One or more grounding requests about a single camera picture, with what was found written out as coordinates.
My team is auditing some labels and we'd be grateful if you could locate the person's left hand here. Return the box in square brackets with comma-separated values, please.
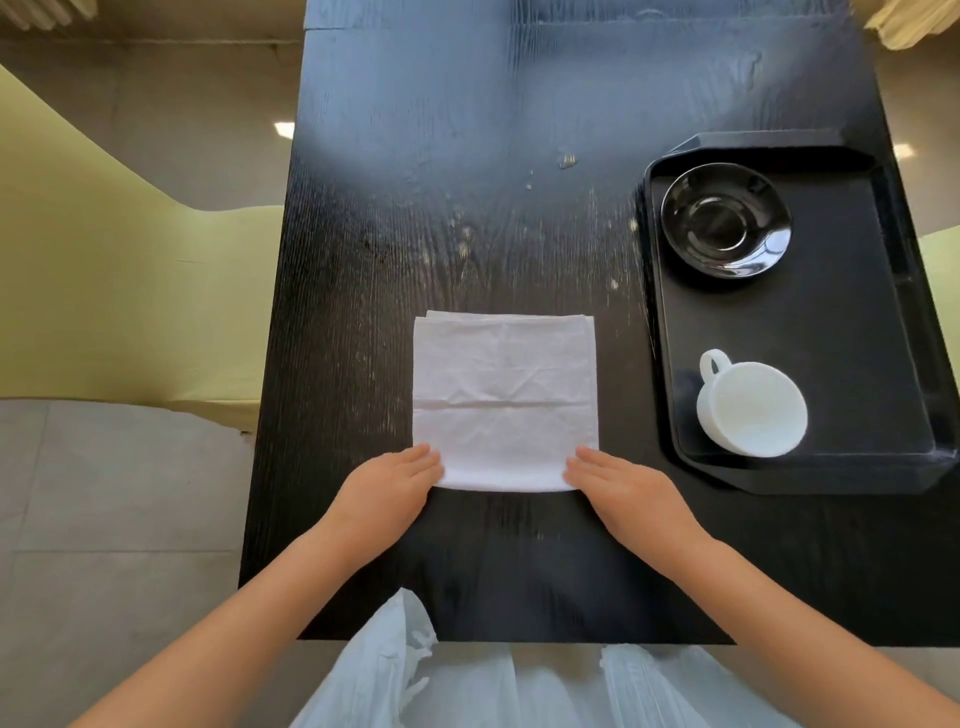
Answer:
[322, 444, 447, 561]

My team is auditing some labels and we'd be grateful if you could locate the person's right forearm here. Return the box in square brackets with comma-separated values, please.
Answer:
[658, 534, 960, 728]

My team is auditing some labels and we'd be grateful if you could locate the person's white garment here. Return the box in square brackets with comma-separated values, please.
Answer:
[288, 588, 802, 728]

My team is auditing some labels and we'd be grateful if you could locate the black glossy saucer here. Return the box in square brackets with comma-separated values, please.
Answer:
[660, 162, 793, 281]

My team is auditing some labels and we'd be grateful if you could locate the white cloth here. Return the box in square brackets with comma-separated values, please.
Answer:
[411, 310, 600, 494]

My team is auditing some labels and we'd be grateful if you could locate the cream curtain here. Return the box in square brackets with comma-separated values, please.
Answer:
[0, 0, 99, 32]
[862, 0, 960, 52]

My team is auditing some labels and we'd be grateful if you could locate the black plastic tray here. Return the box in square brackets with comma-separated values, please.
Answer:
[637, 129, 960, 497]

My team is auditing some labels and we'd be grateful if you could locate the person's left forearm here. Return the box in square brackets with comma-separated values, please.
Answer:
[71, 522, 380, 728]

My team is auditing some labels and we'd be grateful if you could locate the yellow-green upholstered seat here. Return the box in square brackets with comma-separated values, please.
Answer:
[918, 225, 960, 354]
[0, 63, 285, 435]

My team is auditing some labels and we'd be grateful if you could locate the white cup with handle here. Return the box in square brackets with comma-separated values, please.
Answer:
[696, 348, 810, 459]

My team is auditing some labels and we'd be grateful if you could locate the person's right hand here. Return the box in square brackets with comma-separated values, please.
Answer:
[564, 447, 715, 565]

